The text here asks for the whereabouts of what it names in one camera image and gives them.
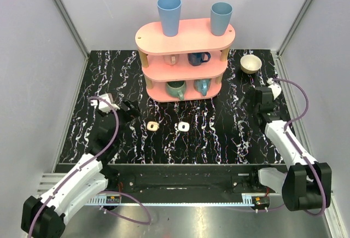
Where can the green ceramic mug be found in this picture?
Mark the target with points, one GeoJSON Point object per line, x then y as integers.
{"type": "Point", "coordinates": [176, 89]}

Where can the right blue plastic cup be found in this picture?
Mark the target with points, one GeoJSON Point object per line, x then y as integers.
{"type": "Point", "coordinates": [220, 17]}

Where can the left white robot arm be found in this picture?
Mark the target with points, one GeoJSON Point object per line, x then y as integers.
{"type": "Point", "coordinates": [48, 214]}

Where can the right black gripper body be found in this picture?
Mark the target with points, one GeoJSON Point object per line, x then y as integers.
{"type": "Point", "coordinates": [255, 107]}

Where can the dark blue faceted mug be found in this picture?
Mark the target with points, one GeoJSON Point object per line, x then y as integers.
{"type": "Point", "coordinates": [196, 59]}

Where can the cream ceramic bowl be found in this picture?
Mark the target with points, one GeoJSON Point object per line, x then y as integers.
{"type": "Point", "coordinates": [250, 64]}

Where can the light blue butterfly mug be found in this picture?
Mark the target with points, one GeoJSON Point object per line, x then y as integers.
{"type": "Point", "coordinates": [202, 86]}

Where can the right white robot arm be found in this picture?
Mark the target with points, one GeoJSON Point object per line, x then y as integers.
{"type": "Point", "coordinates": [307, 184]}

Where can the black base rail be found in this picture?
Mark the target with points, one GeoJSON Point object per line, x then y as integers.
{"type": "Point", "coordinates": [234, 178]}

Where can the left blue plastic cup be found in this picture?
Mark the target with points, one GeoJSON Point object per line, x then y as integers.
{"type": "Point", "coordinates": [169, 13]}

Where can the pink three-tier wooden shelf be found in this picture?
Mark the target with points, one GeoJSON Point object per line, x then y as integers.
{"type": "Point", "coordinates": [194, 36]}

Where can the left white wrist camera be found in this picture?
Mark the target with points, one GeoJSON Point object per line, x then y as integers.
{"type": "Point", "coordinates": [105, 103]}

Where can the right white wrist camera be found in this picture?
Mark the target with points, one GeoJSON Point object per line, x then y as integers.
{"type": "Point", "coordinates": [275, 88]}

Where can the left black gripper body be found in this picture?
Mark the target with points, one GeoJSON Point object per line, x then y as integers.
{"type": "Point", "coordinates": [123, 109]}

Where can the blue plastic cup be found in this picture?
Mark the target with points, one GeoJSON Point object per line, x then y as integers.
{"type": "Point", "coordinates": [169, 13]}
{"type": "Point", "coordinates": [220, 17]}

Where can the white earbud charging case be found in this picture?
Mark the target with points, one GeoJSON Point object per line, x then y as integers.
{"type": "Point", "coordinates": [183, 126]}

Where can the beige mug on shelf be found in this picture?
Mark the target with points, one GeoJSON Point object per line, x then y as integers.
{"type": "Point", "coordinates": [171, 59]}

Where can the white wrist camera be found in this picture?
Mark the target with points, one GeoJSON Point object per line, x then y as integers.
{"type": "Point", "coordinates": [105, 103]}
{"type": "Point", "coordinates": [275, 88]}

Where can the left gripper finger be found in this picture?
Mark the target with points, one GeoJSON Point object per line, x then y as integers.
{"type": "Point", "coordinates": [134, 112]}
{"type": "Point", "coordinates": [129, 105]}

